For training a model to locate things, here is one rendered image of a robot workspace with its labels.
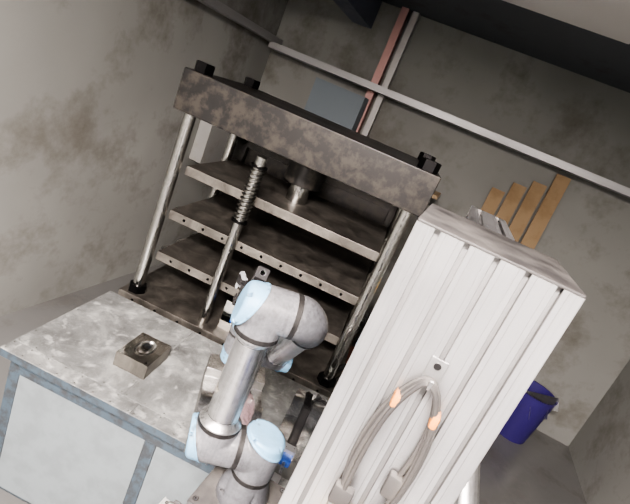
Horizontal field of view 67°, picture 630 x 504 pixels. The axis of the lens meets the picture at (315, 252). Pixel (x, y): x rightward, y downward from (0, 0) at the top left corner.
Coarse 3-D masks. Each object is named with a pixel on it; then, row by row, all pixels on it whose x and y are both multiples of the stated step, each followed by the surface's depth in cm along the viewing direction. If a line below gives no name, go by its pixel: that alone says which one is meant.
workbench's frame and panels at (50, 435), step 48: (48, 384) 190; (0, 432) 202; (48, 432) 196; (96, 432) 191; (144, 432) 186; (0, 480) 209; (48, 480) 203; (96, 480) 197; (144, 480) 192; (192, 480) 186
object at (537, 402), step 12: (540, 384) 448; (528, 396) 416; (540, 396) 433; (552, 396) 435; (516, 408) 424; (528, 408) 418; (540, 408) 415; (552, 408) 419; (516, 420) 425; (528, 420) 420; (540, 420) 422; (504, 432) 433; (516, 432) 427; (528, 432) 427
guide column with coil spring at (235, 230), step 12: (252, 168) 234; (252, 180) 234; (240, 204) 239; (240, 216) 240; (240, 228) 243; (228, 240) 244; (228, 252) 246; (228, 264) 250; (216, 276) 250; (216, 288) 253; (204, 312) 257
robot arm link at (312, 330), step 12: (312, 300) 115; (312, 312) 113; (324, 312) 118; (300, 324) 111; (312, 324) 112; (324, 324) 116; (300, 336) 113; (312, 336) 114; (324, 336) 119; (276, 348) 136; (288, 348) 129; (300, 348) 126; (312, 348) 123; (264, 360) 147; (276, 360) 141; (288, 360) 139
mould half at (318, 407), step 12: (300, 396) 207; (300, 408) 203; (312, 408) 204; (324, 408) 206; (288, 420) 197; (312, 420) 200; (288, 432) 191; (312, 432) 196; (300, 444) 187; (300, 456) 180; (276, 468) 179; (288, 468) 178; (288, 480) 179
